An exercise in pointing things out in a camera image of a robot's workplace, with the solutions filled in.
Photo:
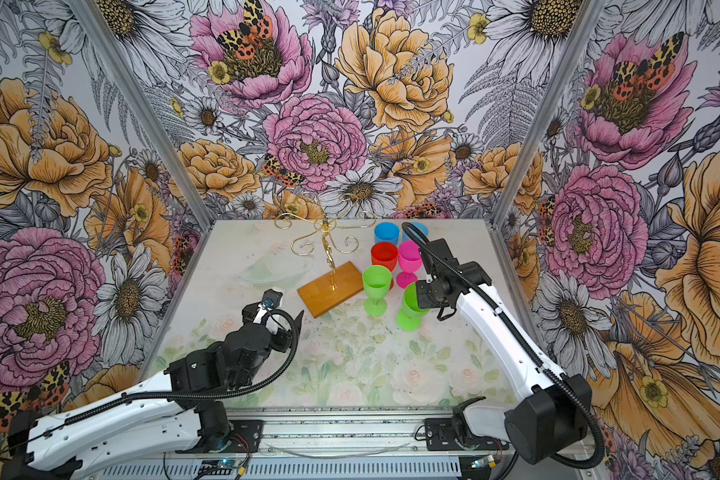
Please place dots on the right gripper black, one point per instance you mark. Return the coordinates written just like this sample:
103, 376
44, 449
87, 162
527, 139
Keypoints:
424, 301

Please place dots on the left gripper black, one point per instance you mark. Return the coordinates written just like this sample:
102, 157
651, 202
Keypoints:
288, 338

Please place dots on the green wine glass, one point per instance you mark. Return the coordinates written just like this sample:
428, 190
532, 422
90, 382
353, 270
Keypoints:
410, 315
377, 281

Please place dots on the pink wine glass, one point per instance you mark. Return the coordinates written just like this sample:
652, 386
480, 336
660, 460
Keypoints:
409, 261

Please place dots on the blue wine glass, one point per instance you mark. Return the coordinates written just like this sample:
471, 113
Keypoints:
386, 232
421, 228

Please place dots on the red wine glass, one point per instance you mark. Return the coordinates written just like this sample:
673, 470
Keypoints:
385, 254

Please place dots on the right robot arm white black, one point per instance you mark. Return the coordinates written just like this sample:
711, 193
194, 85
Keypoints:
551, 417

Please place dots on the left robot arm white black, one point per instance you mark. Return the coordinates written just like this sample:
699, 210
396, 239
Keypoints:
178, 409

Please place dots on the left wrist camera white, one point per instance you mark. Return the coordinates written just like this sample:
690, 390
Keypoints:
255, 312

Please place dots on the gold wire rack wooden base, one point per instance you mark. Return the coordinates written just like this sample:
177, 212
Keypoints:
341, 282

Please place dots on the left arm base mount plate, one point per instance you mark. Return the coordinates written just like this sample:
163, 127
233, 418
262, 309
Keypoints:
244, 437

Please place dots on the aluminium front rail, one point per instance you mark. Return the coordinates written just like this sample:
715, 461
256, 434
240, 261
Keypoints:
340, 443

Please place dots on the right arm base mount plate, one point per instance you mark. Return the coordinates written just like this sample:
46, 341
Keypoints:
451, 434

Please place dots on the right aluminium frame post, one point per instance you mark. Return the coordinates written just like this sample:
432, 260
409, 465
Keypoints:
582, 30

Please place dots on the aluminium frame post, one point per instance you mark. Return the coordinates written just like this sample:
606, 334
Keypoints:
118, 64
582, 30

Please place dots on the left aluminium frame post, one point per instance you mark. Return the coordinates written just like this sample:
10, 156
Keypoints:
118, 64

